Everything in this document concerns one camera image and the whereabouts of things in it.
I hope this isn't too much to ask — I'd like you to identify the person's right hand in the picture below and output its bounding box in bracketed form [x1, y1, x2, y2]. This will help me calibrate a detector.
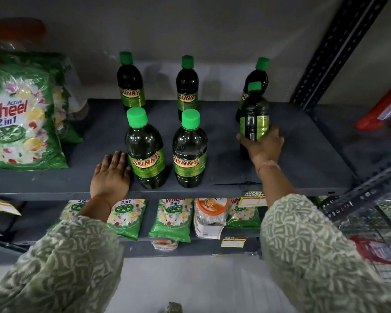
[236, 125, 285, 173]

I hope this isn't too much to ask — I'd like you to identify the person's left hand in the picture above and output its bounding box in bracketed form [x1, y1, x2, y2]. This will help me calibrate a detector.
[90, 151, 132, 199]

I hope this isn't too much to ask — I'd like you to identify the dark green-capped bottle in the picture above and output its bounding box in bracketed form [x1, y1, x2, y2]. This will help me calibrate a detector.
[117, 51, 146, 112]
[239, 82, 270, 160]
[235, 57, 270, 123]
[125, 107, 167, 190]
[172, 109, 208, 189]
[176, 55, 200, 122]

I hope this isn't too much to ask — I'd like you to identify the person's right forearm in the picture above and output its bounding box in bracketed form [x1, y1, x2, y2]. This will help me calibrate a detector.
[256, 162, 391, 313]

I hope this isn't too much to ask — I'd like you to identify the person's left forearm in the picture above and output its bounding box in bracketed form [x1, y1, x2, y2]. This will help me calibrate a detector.
[0, 197, 125, 313]

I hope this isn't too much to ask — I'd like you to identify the red thread wristband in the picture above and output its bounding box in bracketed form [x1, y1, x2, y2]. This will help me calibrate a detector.
[90, 196, 113, 213]

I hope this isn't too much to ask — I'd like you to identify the thin thread wristband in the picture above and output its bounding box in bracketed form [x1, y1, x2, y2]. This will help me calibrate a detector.
[256, 160, 281, 176]

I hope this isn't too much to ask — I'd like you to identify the small green detergent packet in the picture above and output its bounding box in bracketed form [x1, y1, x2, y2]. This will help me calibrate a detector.
[59, 199, 89, 223]
[106, 199, 147, 241]
[225, 197, 262, 230]
[148, 198, 195, 243]

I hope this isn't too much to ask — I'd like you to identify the grey metal shelf board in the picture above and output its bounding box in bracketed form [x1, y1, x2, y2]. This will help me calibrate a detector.
[0, 199, 265, 258]
[0, 99, 360, 201]

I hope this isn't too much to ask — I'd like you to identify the yellow shelf price label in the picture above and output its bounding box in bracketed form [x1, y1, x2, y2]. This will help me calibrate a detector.
[220, 236, 248, 248]
[238, 191, 268, 208]

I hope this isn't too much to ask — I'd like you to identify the large green detergent bag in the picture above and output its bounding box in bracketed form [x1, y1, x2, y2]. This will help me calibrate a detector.
[49, 55, 87, 144]
[0, 50, 69, 171]

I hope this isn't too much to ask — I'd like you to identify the small clear jar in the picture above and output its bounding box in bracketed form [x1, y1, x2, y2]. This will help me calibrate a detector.
[151, 238, 179, 252]

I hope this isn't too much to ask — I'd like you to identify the clear jar with orange lid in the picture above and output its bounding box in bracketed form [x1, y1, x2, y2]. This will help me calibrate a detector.
[194, 197, 230, 240]

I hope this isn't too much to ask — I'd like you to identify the grey metal lower shelf board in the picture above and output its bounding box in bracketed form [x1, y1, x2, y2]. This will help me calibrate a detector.
[0, 199, 265, 258]

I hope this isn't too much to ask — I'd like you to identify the yellow white packet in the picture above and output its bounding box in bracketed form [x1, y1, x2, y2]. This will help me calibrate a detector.
[0, 196, 22, 217]

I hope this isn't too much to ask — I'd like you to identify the grey adjacent shelf board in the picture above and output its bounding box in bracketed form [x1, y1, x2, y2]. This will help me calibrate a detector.
[308, 104, 391, 194]

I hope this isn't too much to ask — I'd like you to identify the red plastic item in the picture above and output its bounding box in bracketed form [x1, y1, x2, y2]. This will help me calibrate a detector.
[355, 75, 391, 133]

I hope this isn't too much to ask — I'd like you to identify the orange-lidded clear jar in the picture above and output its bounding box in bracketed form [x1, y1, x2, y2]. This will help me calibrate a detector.
[0, 17, 48, 51]

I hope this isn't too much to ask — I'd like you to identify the red packet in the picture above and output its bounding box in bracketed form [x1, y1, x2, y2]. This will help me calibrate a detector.
[350, 235, 391, 268]

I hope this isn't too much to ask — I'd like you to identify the black perforated shelf post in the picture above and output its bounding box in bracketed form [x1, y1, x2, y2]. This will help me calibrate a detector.
[290, 0, 391, 110]

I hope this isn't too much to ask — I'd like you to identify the wire mesh basket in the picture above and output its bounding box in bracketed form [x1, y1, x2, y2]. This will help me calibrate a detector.
[321, 189, 391, 292]

